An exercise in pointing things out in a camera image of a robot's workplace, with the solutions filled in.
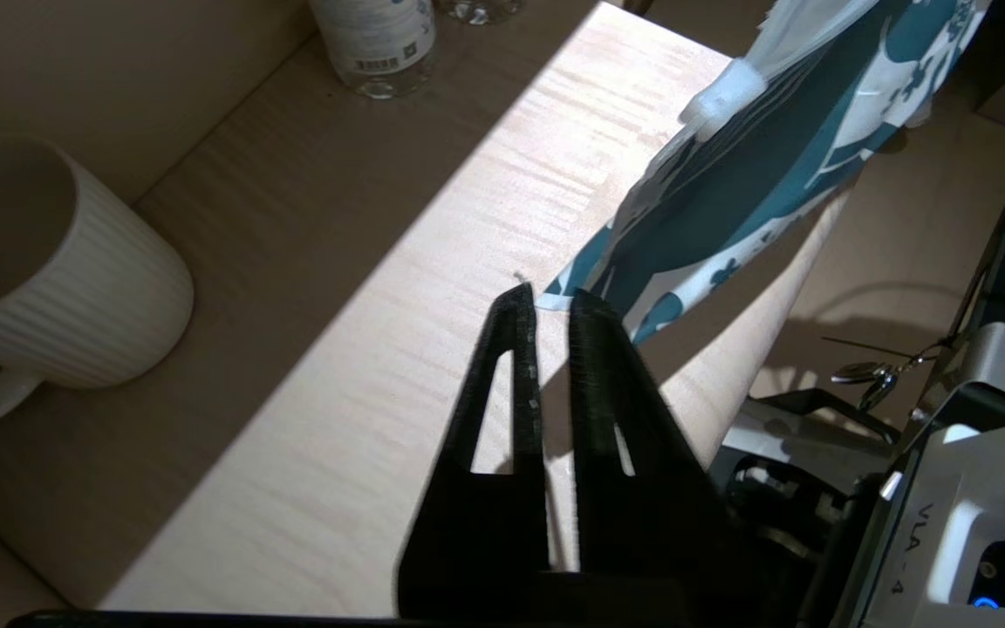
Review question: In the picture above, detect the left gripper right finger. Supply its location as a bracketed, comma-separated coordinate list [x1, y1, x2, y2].
[568, 288, 761, 622]

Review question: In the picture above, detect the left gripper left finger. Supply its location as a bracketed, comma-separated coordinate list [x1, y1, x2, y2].
[396, 283, 553, 620]

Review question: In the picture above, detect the horse print zipper pouch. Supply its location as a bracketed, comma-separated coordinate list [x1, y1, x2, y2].
[537, 0, 992, 345]

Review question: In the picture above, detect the silver metal clamp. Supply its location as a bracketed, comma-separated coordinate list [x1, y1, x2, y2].
[821, 336, 940, 413]

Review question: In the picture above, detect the grey robot chassis box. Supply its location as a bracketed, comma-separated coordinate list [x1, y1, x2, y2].
[851, 323, 1005, 628]

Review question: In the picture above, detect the white ribbed mug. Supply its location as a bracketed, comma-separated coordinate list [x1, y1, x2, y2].
[0, 131, 195, 435]

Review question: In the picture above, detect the small clear water bottle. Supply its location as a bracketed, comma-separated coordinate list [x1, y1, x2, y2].
[311, 0, 438, 99]
[441, 0, 525, 25]

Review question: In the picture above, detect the beige shelf unit brown tray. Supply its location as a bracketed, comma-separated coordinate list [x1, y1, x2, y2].
[0, 0, 608, 628]

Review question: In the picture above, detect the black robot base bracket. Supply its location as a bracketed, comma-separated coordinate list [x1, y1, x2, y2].
[712, 388, 900, 563]

